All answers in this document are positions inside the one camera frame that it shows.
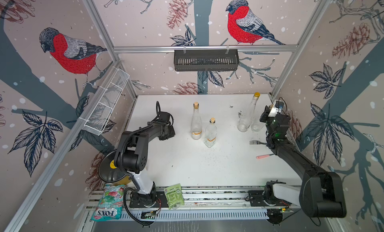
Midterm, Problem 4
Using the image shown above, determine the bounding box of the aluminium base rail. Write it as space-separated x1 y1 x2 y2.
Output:
86 185 331 222

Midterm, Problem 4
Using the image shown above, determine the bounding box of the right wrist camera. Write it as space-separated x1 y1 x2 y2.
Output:
268 100 285 117

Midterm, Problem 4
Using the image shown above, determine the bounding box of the Fox's candy bag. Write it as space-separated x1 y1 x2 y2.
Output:
91 185 126 222

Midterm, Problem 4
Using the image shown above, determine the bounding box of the tall corked glass bottle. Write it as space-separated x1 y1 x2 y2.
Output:
191 102 203 140

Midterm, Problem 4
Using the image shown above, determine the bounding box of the green snack packet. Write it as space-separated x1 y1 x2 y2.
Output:
164 184 185 210

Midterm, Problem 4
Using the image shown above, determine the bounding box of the small corked labelled bottle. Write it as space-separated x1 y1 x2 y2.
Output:
251 111 265 132

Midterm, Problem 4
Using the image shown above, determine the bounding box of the green handled fork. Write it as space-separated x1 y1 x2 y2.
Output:
249 140 267 145

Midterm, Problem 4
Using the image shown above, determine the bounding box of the yellow cap glass bottle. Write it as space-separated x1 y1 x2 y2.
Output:
238 92 261 132

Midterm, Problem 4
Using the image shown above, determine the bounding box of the white wire mesh basket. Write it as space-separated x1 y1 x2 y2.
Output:
83 68 130 136

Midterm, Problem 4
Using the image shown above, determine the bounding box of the small corked glass bottle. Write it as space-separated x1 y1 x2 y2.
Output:
204 117 217 148

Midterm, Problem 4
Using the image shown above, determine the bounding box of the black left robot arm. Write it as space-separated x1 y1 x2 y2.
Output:
110 102 175 207

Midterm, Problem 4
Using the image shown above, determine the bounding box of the black hanging metal basket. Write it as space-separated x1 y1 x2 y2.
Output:
174 49 240 72

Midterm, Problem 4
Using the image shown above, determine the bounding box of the pink handled spoon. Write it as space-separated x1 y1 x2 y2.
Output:
256 153 274 159

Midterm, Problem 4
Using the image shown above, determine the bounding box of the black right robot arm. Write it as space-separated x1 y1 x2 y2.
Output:
260 106 347 218

